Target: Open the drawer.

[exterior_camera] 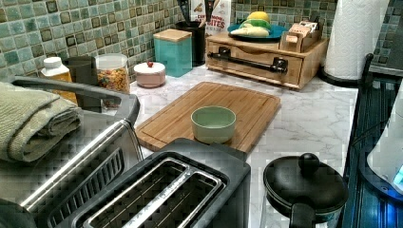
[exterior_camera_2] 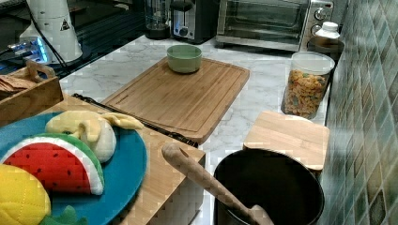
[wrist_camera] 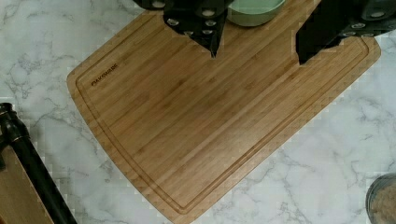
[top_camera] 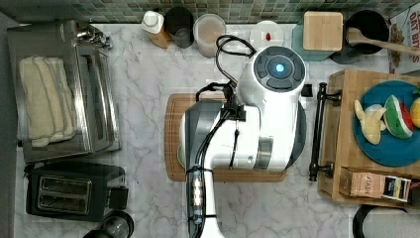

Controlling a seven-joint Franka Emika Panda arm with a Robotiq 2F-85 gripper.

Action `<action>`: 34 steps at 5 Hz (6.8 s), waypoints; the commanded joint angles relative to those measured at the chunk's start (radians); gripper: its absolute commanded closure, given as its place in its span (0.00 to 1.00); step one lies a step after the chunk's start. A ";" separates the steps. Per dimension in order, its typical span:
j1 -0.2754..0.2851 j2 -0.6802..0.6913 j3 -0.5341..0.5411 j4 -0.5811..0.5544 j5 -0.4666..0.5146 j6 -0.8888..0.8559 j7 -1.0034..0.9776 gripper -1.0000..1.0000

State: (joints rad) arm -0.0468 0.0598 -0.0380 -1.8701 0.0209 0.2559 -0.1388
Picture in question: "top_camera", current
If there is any brown tea box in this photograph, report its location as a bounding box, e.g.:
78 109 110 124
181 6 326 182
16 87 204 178
339 169 411 202

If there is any clear cereal container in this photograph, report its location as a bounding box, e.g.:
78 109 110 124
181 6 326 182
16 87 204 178
193 14 226 58

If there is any plush peeled banana toy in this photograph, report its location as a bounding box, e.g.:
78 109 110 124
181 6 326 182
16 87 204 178
354 100 386 145

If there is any beige folded towel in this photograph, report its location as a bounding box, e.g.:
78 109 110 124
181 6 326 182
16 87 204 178
19 57 77 148

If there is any black round object corner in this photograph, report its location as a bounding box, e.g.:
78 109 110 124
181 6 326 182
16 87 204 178
352 204 408 238

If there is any white cap wooden bottle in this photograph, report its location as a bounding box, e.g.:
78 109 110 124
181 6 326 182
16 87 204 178
142 11 171 49

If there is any wooden spoon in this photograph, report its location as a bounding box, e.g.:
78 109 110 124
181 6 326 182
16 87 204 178
346 28 420 56

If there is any plush yellow pineapple toy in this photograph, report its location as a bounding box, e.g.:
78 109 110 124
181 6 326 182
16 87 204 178
410 87 420 128

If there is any black utensil pot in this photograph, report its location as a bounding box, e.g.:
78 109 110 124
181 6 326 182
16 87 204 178
330 10 389 64

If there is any black two-slot toaster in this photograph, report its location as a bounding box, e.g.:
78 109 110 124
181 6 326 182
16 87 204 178
26 162 129 222

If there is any oat bites cereal box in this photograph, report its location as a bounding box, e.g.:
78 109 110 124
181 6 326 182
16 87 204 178
388 4 420 75

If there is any white lidded round container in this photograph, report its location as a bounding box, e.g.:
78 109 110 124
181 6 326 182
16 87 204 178
249 21 284 50

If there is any silver toaster oven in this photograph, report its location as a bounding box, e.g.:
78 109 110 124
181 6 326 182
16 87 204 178
7 20 120 164

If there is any wooden drawer cabinet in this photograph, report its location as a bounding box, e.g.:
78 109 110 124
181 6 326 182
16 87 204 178
318 68 420 207

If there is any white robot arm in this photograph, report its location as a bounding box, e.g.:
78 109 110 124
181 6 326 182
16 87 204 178
179 46 306 238

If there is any wooden cutting board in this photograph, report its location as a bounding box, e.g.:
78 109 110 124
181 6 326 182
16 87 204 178
164 93 286 182

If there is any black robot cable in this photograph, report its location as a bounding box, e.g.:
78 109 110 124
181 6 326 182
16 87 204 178
195 34 258 103

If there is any dark glass jar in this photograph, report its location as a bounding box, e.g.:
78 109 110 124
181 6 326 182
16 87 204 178
165 7 194 49

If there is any blue round plate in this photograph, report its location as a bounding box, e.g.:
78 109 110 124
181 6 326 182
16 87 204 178
353 80 420 167

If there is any plush watermelon slice toy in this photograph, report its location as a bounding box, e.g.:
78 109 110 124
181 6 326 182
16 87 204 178
383 95 414 140

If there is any teal canister with wooden lid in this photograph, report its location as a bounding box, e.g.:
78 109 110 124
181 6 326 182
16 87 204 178
291 11 344 61

